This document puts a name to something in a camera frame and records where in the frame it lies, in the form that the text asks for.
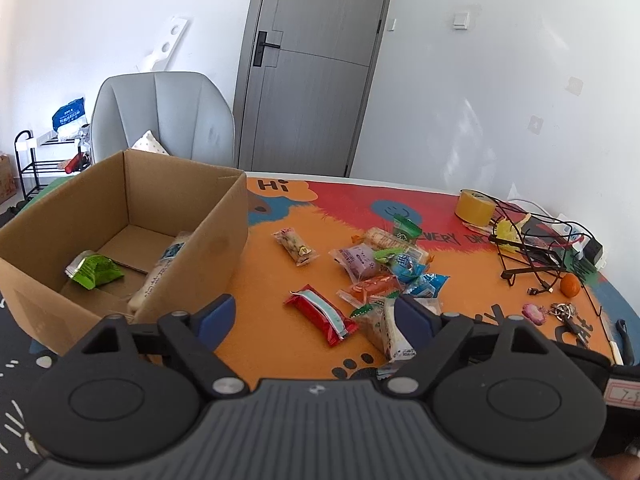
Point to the red snack packet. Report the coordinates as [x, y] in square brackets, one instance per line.
[320, 315]

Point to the black curved tool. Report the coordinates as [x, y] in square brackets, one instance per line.
[625, 342]

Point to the bright green snack packet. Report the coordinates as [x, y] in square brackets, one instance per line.
[95, 270]

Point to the blue white plastic bag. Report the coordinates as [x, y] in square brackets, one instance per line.
[69, 116]

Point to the yellow tape roll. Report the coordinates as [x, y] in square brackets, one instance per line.
[475, 209]

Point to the grey chair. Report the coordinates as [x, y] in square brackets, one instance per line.
[165, 110]

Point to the printed cardboard box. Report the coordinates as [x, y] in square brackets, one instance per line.
[5, 180]

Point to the dark green snack packet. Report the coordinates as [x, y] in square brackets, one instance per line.
[406, 227]

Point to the bunch of keys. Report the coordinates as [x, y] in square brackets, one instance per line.
[570, 317]

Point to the brown rice cracker packet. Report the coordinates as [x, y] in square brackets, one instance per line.
[382, 239]

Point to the grey door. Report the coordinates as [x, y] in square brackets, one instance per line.
[315, 70]

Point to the white light switch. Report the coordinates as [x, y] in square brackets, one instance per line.
[460, 20]

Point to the dotted white pillow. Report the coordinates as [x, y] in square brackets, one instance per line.
[149, 144]

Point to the white wall cover plate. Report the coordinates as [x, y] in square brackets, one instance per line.
[537, 124]
[575, 85]

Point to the orange tangerine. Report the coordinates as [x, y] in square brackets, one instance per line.
[570, 285]

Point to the long white cracker packet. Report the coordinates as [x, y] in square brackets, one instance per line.
[156, 275]

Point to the purple snack packet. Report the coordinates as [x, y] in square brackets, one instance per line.
[357, 261]

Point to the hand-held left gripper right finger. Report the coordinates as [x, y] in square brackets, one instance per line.
[410, 317]

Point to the orange snack packet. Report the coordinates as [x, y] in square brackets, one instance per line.
[372, 288]

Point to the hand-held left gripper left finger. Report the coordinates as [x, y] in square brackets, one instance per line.
[216, 316]

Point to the black charger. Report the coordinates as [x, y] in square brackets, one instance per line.
[593, 250]

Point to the blue snack packet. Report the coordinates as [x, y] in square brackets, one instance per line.
[429, 285]
[406, 266]

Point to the colourful printed table mat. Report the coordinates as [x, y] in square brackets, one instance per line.
[280, 285]

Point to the brown cardboard box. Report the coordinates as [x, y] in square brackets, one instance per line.
[150, 195]

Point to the black shoe rack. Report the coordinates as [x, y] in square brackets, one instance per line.
[30, 165]

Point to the white power strip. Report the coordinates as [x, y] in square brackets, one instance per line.
[590, 267]

